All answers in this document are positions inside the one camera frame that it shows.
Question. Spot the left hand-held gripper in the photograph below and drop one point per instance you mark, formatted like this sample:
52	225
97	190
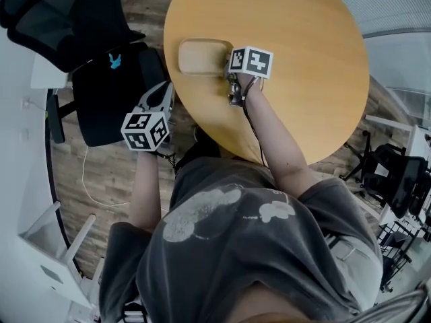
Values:
143	131

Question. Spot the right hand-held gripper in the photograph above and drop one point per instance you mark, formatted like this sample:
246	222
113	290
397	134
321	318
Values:
257	62

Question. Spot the person's left forearm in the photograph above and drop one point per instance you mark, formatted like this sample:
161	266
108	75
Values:
144	194

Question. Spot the person's right forearm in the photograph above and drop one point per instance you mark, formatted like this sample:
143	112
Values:
279	146

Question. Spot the small blue toy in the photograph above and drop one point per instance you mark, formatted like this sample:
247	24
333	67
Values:
115	62

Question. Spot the person's black shoe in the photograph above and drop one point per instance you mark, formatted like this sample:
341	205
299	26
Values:
205	145

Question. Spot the round wooden table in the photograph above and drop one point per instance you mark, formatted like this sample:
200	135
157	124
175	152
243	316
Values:
303	89

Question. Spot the person's grey printed t-shirt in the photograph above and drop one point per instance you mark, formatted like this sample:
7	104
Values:
229	247

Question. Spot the white table leg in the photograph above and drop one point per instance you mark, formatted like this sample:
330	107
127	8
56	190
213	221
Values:
390	122

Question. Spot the black mesh office chair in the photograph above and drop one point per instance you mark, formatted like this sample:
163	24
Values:
400	177

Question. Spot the person's light grey trousers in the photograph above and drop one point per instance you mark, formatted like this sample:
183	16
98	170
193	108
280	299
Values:
357	264

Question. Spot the white desk frame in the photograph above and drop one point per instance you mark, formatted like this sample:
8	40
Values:
67	264

